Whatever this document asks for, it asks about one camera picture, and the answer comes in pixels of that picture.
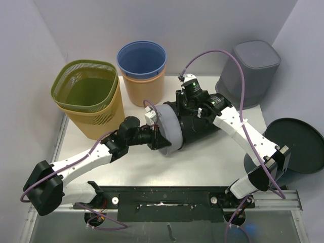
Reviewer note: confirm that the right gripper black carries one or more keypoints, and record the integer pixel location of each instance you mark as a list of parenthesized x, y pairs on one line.
[(181, 96)]

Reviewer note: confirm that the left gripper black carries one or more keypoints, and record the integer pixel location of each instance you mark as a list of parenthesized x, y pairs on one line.
[(157, 140)]

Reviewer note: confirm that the light grey round bin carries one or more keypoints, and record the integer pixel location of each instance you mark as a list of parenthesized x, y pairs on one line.
[(170, 129)]

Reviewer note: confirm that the black ribbed round bin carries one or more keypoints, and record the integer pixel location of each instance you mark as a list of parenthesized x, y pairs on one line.
[(192, 127)]

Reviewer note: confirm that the grey mesh square basket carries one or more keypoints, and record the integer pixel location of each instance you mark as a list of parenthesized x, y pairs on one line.
[(259, 62)]

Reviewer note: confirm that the dark navy round bin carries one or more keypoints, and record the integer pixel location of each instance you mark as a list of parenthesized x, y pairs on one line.
[(305, 144)]

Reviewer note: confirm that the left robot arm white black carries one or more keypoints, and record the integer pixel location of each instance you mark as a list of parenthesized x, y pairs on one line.
[(50, 185)]

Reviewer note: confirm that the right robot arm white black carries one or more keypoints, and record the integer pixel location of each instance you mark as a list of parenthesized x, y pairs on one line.
[(270, 160)]

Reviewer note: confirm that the tan round bin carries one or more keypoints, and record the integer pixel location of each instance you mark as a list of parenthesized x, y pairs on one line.
[(144, 82)]

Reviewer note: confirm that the tan mesh square basket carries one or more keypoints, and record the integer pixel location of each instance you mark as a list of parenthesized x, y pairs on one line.
[(94, 125)]

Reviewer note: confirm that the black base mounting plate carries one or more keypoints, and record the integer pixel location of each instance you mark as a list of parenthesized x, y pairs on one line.
[(164, 204)]

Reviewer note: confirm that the blue round bin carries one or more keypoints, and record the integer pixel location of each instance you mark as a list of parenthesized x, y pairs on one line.
[(141, 59)]

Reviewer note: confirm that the green mesh square basket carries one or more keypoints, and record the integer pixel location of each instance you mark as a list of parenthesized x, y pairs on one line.
[(85, 85)]

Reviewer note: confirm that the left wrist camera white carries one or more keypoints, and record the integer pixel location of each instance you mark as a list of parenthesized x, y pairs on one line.
[(151, 117)]

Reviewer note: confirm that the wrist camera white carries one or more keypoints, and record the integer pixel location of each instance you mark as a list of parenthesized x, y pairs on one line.
[(151, 117), (186, 77)]

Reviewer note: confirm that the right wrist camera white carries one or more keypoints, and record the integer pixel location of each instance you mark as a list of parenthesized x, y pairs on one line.
[(186, 77)]

